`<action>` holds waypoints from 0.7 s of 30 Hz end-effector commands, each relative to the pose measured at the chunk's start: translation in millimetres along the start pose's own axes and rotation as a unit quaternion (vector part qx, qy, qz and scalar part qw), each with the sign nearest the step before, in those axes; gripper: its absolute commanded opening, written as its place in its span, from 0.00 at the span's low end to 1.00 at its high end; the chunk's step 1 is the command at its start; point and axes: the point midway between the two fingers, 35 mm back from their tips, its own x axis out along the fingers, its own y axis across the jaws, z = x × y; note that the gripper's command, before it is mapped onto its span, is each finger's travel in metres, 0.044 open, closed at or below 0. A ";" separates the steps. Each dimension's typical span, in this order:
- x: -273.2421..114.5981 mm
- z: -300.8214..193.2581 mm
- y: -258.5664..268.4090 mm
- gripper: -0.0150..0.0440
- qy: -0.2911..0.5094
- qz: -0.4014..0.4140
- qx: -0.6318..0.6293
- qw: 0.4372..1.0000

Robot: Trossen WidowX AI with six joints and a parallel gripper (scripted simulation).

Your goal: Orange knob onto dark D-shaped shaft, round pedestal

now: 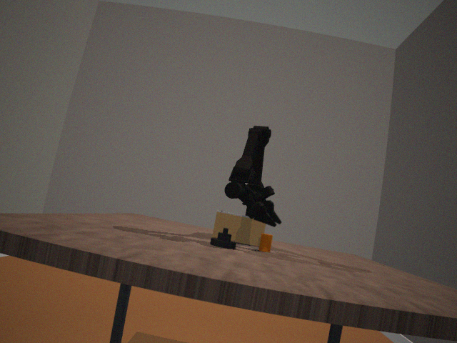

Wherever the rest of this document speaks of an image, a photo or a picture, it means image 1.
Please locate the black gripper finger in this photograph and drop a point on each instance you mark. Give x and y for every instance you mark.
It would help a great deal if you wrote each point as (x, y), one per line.
(263, 217)
(273, 215)

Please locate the orange knob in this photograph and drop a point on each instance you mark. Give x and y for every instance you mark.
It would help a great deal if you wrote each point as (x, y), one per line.
(265, 243)

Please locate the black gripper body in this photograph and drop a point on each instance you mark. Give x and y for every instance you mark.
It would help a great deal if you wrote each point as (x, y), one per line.
(254, 206)

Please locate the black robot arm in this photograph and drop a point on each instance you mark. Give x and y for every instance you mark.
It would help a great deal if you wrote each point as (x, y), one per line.
(248, 168)

